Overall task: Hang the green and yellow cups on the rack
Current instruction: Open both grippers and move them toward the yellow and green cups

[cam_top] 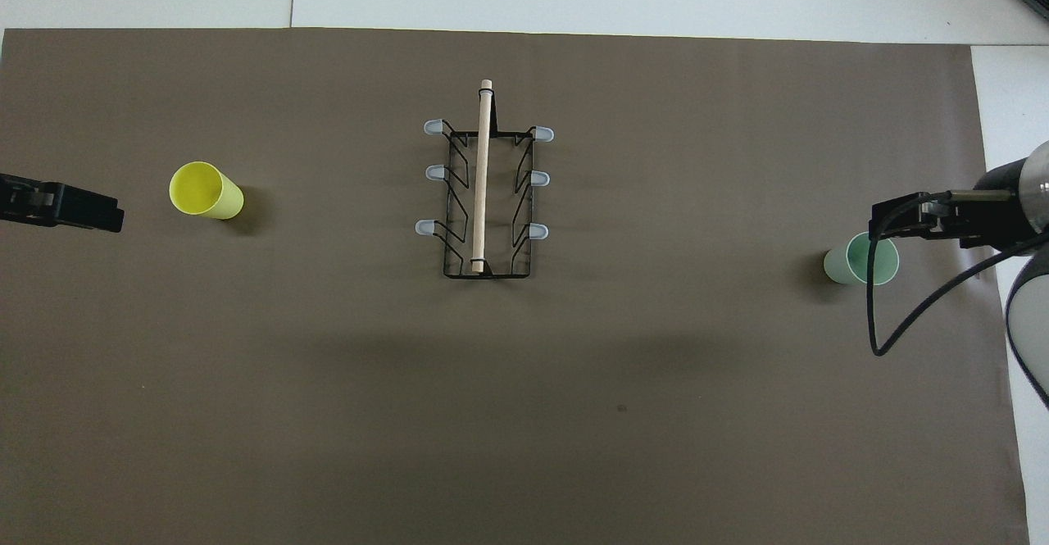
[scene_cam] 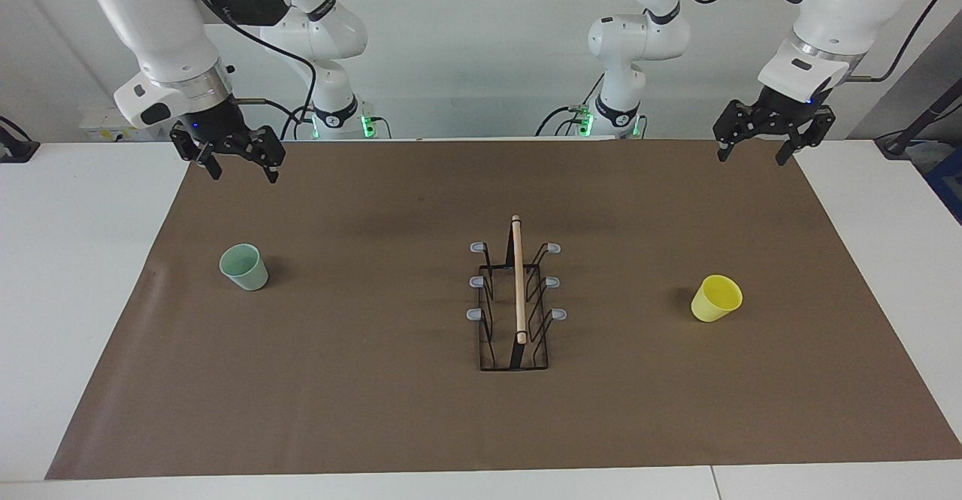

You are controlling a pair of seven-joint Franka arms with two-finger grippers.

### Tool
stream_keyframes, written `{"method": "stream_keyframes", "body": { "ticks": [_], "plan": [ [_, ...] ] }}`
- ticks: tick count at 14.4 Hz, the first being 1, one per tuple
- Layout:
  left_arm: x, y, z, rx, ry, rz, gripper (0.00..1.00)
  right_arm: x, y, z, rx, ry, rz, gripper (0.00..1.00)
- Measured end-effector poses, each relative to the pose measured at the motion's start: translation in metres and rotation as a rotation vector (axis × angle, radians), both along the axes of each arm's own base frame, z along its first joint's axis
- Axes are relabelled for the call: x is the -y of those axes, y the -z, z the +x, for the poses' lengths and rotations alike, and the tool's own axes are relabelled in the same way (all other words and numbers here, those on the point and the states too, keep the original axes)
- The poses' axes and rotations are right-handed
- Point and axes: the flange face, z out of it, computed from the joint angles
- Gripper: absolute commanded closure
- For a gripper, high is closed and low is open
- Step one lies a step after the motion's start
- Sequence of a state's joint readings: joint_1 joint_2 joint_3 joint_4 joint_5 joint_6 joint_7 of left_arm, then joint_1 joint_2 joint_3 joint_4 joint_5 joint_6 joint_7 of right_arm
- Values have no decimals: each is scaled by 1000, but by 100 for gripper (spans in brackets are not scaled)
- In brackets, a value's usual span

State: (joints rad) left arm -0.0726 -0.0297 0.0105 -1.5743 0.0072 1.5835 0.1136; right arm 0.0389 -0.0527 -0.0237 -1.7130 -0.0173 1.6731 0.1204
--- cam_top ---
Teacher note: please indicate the yellow plastic cup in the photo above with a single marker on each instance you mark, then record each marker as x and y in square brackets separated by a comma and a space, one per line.
[201, 188]

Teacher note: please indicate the brown table mat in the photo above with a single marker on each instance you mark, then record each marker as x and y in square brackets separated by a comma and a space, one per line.
[524, 406]

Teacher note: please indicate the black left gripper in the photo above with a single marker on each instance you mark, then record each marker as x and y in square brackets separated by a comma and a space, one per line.
[29, 201]

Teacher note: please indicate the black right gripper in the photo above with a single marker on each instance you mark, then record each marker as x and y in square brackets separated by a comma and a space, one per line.
[983, 217]

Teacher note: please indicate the pale green plastic cup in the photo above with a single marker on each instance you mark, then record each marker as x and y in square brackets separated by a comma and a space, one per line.
[840, 266]

